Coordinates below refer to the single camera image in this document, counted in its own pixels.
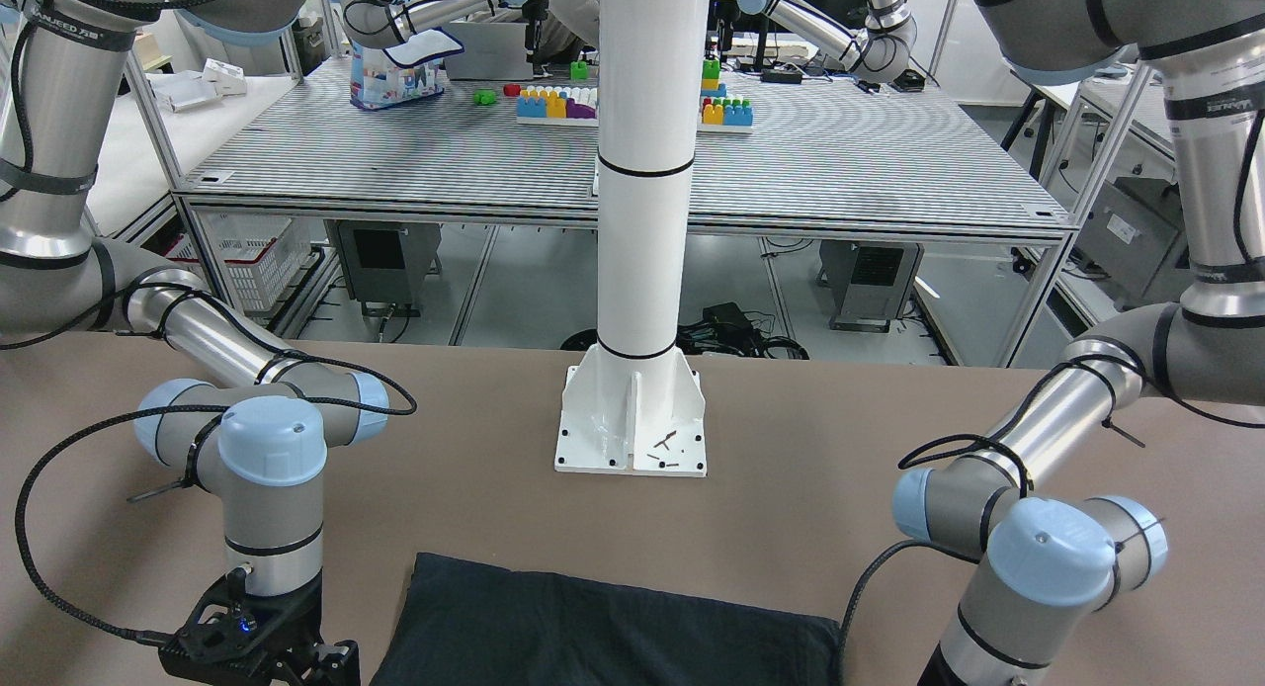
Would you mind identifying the black printed t-shirt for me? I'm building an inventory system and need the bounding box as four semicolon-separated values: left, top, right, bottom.
374;553;839;685

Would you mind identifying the patterned blue bag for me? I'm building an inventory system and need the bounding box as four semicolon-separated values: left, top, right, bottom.
350;29;464;111

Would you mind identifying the colourful toy block set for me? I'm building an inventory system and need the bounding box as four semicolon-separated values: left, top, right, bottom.
515;58;756;133

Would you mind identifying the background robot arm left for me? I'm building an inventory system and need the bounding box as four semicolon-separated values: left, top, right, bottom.
338;0;529;86

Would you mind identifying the striped aluminium work table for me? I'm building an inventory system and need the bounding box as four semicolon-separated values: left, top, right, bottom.
172;54;1078;370

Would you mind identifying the white plastic basket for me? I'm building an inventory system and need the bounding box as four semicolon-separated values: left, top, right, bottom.
204;214;310;313

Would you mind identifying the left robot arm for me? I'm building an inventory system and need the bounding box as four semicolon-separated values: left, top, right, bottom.
891;0;1264;685

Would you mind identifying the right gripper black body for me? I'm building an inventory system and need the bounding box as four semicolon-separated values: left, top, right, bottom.
158;567;361;685

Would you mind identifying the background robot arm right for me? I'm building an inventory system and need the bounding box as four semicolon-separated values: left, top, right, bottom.
719;0;917;84

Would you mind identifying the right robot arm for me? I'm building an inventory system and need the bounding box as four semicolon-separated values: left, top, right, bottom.
3;0;391;685

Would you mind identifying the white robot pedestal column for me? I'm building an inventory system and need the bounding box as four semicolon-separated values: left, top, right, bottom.
553;0;710;477

